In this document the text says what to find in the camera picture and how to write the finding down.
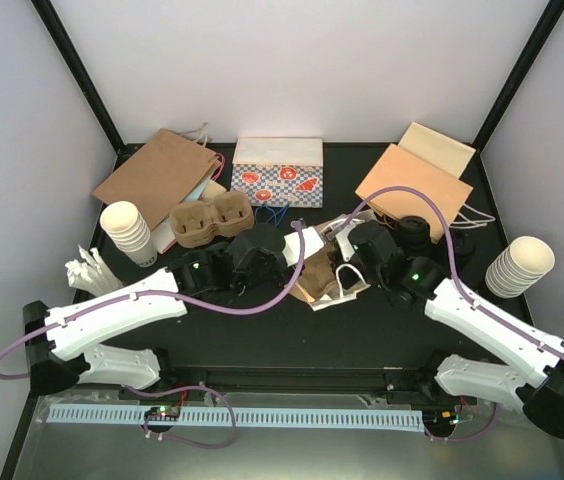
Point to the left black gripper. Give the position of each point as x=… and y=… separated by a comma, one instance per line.
x=285, y=279

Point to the orange kraft paper bag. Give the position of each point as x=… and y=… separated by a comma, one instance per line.
x=350, y=279

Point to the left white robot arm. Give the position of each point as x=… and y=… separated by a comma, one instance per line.
x=68, y=345

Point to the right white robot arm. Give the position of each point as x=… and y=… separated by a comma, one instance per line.
x=529, y=376

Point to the black lid stack left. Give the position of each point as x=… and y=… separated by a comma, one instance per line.
x=413, y=233

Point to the black lid stack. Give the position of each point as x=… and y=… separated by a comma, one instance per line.
x=413, y=233
x=464, y=247

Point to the black lid stack right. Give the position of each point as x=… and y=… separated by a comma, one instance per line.
x=464, y=247

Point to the stack of pulp cup carriers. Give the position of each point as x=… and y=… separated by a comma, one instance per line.
x=199, y=222

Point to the orange flat bag right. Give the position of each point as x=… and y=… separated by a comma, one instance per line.
x=397, y=167

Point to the checkered printed paper bag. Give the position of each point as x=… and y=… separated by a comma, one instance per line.
x=279, y=172

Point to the tan flat paper bag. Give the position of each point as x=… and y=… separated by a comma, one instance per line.
x=437, y=149

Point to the right stack of paper cups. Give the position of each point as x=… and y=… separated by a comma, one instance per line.
x=522, y=264

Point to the stack of paper cups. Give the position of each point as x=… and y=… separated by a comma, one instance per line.
x=125, y=226
x=522, y=264

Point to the brown flat paper bag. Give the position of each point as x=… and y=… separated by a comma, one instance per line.
x=159, y=175

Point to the left stack of paper cups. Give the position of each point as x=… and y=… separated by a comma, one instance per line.
x=125, y=226

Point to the bundle of wrapped straws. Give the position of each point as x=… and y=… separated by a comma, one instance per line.
x=91, y=274

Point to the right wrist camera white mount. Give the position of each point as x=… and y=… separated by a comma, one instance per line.
x=340, y=235

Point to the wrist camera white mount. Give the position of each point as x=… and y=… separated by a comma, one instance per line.
x=302, y=243
x=340, y=235

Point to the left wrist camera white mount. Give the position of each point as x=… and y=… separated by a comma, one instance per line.
x=302, y=243

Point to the right black frame post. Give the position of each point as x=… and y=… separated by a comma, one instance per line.
x=539, y=36

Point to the black frame post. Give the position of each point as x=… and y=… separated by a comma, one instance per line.
x=539, y=36
x=65, y=46

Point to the left black frame post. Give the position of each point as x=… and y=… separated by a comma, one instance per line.
x=65, y=46

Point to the blue slotted cable duct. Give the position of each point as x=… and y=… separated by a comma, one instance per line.
x=397, y=420

